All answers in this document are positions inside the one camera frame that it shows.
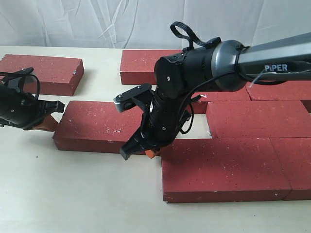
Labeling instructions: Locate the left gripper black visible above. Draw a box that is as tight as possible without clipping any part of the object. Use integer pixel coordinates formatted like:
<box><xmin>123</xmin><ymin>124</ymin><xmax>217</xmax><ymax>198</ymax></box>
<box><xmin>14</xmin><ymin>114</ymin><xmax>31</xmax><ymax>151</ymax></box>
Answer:
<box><xmin>0</xmin><ymin>85</ymin><xmax>65</xmax><ymax>132</ymax></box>

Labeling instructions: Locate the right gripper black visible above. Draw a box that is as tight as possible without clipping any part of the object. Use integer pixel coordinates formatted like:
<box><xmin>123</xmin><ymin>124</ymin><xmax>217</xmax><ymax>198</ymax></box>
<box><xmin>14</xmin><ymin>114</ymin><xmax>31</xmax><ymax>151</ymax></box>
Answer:
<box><xmin>120</xmin><ymin>89</ymin><xmax>194</xmax><ymax>160</ymax></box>

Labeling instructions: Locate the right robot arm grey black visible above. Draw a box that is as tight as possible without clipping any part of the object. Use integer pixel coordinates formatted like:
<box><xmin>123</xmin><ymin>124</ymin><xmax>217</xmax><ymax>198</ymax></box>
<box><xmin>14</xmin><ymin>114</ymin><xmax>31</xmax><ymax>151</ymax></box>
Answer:
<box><xmin>114</xmin><ymin>21</ymin><xmax>311</xmax><ymax>159</ymax></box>

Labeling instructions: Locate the back row left brick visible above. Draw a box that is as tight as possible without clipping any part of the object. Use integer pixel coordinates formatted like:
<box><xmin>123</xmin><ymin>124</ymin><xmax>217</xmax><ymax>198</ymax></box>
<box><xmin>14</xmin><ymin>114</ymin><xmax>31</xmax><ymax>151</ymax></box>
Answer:
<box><xmin>120</xmin><ymin>50</ymin><xmax>181</xmax><ymax>85</ymax></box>

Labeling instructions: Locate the third row red brick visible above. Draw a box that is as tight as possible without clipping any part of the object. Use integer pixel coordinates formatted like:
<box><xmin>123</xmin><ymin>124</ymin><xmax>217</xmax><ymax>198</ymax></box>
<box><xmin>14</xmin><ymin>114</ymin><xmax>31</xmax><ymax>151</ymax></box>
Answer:
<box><xmin>206</xmin><ymin>100</ymin><xmax>311</xmax><ymax>138</ymax></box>

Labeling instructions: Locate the second row right brick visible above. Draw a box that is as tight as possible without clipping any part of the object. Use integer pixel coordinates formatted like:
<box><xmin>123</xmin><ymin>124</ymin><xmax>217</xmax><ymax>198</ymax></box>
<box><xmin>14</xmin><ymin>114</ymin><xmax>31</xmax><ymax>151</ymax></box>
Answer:
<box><xmin>246</xmin><ymin>81</ymin><xmax>311</xmax><ymax>113</ymax></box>

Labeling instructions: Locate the white fabric backdrop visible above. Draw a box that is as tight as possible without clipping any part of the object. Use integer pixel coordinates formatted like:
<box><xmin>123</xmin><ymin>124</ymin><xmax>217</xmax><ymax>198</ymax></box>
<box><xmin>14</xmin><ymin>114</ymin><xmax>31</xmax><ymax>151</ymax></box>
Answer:
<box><xmin>0</xmin><ymin>0</ymin><xmax>311</xmax><ymax>49</ymax></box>

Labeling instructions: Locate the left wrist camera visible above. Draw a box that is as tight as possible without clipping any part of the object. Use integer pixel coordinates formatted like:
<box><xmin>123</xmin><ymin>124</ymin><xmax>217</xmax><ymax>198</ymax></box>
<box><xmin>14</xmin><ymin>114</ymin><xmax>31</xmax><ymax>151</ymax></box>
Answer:
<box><xmin>2</xmin><ymin>67</ymin><xmax>40</xmax><ymax>93</ymax></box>

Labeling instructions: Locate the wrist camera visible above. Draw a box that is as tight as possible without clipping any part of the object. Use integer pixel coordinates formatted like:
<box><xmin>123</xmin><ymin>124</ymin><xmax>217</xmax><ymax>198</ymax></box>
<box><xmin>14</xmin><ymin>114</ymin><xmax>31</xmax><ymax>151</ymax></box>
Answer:
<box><xmin>2</xmin><ymin>67</ymin><xmax>40</xmax><ymax>93</ymax></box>
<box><xmin>113</xmin><ymin>83</ymin><xmax>153</xmax><ymax>113</ymax></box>

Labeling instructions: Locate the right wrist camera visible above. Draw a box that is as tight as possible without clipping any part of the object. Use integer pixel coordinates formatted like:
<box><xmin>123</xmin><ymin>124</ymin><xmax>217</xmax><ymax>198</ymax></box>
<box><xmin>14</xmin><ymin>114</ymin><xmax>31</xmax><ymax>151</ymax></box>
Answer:
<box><xmin>113</xmin><ymin>83</ymin><xmax>153</xmax><ymax>113</ymax></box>

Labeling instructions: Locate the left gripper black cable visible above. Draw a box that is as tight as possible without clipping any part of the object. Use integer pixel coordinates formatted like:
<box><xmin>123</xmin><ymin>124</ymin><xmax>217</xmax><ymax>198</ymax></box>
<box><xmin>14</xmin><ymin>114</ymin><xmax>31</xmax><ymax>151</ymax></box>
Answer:
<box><xmin>0</xmin><ymin>71</ymin><xmax>41</xmax><ymax>100</ymax></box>

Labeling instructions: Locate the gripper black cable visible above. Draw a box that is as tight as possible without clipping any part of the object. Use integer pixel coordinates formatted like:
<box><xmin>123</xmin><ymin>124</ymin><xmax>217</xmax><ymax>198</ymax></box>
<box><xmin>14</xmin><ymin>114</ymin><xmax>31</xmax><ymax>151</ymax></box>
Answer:
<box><xmin>0</xmin><ymin>71</ymin><xmax>41</xmax><ymax>100</ymax></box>
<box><xmin>179</xmin><ymin>70</ymin><xmax>287</xmax><ymax>135</ymax></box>

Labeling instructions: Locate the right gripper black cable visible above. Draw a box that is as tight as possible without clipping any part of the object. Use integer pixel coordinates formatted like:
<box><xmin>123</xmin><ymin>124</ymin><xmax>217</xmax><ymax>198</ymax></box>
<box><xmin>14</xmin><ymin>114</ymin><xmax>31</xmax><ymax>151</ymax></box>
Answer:
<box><xmin>179</xmin><ymin>70</ymin><xmax>287</xmax><ymax>135</ymax></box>

